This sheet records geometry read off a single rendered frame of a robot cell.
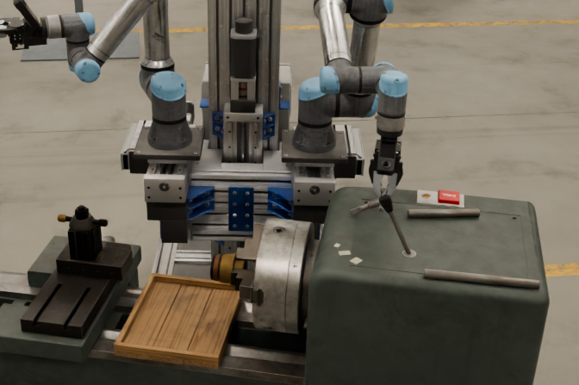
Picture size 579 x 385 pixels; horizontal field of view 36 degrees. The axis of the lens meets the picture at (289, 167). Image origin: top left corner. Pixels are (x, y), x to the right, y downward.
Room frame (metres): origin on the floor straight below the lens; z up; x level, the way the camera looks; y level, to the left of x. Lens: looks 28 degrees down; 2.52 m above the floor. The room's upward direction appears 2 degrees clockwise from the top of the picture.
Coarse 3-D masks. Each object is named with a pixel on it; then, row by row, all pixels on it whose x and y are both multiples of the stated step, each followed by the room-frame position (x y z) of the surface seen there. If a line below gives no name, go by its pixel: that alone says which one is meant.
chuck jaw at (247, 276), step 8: (232, 272) 2.05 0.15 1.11; (240, 272) 2.05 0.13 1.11; (248, 272) 2.05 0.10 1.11; (232, 280) 2.04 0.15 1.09; (240, 280) 2.01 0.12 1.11; (248, 280) 2.01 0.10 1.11; (240, 288) 1.97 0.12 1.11; (248, 288) 1.97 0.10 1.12; (240, 296) 1.96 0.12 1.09; (248, 296) 1.96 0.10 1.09; (256, 296) 1.95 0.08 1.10; (264, 296) 1.94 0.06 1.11
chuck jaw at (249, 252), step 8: (256, 224) 2.17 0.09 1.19; (264, 224) 2.17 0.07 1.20; (256, 232) 2.15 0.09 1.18; (248, 240) 2.14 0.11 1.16; (256, 240) 2.14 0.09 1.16; (240, 248) 2.13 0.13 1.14; (248, 248) 2.13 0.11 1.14; (256, 248) 2.12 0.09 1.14; (240, 256) 2.11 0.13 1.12; (248, 256) 2.11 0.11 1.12; (256, 256) 2.11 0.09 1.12
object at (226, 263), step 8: (216, 256) 2.11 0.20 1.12; (224, 256) 2.11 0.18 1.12; (232, 256) 2.11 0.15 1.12; (216, 264) 2.09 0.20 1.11; (224, 264) 2.08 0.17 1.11; (232, 264) 2.08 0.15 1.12; (240, 264) 2.09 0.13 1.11; (216, 272) 2.08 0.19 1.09; (224, 272) 2.07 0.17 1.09; (216, 280) 2.08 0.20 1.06; (224, 280) 2.07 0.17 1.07
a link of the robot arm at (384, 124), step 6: (378, 120) 2.17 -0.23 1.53; (384, 120) 2.16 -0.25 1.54; (390, 120) 2.15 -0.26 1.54; (396, 120) 2.15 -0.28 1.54; (402, 120) 2.16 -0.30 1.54; (378, 126) 2.17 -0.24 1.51; (384, 126) 2.16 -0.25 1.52; (390, 126) 2.15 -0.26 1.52; (396, 126) 2.15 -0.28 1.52; (402, 126) 2.17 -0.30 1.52; (390, 132) 2.16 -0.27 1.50; (396, 132) 2.16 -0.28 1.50
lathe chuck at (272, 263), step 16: (272, 224) 2.10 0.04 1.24; (288, 224) 2.11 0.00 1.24; (272, 240) 2.03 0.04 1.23; (288, 240) 2.03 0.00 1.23; (272, 256) 1.99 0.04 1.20; (288, 256) 1.99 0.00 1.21; (256, 272) 1.97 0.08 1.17; (272, 272) 1.96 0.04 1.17; (288, 272) 1.96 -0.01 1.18; (256, 288) 1.95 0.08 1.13; (272, 288) 1.94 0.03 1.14; (256, 304) 1.94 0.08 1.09; (272, 304) 1.93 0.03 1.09; (256, 320) 1.95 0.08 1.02; (272, 320) 1.94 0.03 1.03
